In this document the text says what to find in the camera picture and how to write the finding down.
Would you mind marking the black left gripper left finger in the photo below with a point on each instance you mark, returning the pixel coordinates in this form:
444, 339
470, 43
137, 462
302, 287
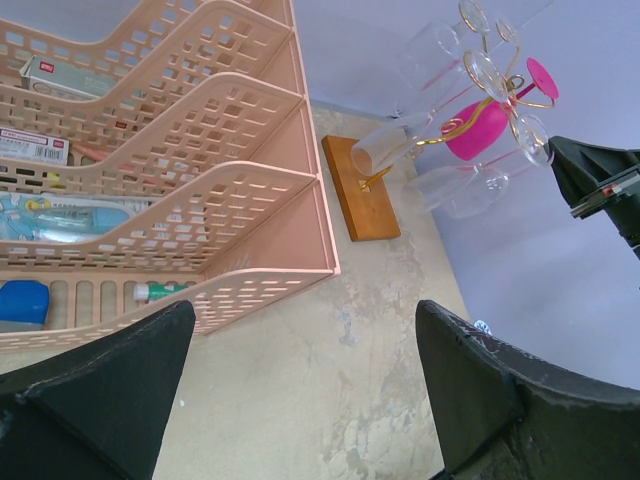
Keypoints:
98, 411

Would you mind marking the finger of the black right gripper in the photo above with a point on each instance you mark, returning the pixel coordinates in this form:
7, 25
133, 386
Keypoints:
618, 197
579, 168

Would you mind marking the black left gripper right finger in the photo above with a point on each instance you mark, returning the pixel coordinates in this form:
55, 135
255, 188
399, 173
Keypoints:
503, 413

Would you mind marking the clear round wine glass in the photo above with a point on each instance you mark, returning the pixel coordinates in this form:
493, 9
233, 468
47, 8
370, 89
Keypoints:
490, 181

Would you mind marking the clear flute wine glass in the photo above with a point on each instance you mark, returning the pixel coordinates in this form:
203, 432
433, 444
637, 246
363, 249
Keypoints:
377, 152

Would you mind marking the pink wine glass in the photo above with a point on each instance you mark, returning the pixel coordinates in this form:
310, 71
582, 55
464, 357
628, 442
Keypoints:
479, 125

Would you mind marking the clear wine glass far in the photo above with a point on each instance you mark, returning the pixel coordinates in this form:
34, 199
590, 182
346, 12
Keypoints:
435, 187

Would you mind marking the clear wine glass back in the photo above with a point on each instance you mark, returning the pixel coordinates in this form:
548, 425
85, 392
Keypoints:
432, 58

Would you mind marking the wooden rack base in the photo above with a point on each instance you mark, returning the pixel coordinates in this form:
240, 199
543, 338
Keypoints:
364, 201

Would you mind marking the blue white small jar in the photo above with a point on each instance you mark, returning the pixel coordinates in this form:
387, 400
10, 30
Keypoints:
483, 326

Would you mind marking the green white glue tube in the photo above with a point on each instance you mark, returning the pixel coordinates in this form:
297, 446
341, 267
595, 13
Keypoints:
144, 292

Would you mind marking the blue round container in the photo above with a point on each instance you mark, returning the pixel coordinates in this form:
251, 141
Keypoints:
24, 306

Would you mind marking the blue correction tape package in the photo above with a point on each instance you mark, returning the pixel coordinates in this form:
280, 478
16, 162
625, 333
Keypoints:
65, 219

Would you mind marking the peach plastic file organizer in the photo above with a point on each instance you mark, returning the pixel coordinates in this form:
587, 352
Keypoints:
211, 118

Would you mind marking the white labelled box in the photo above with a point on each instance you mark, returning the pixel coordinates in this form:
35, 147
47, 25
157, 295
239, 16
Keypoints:
29, 146

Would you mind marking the white stationery box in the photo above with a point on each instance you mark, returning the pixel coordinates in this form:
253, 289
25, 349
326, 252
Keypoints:
59, 79

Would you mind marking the gold wire wine glass rack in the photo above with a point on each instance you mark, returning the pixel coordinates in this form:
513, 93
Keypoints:
462, 100

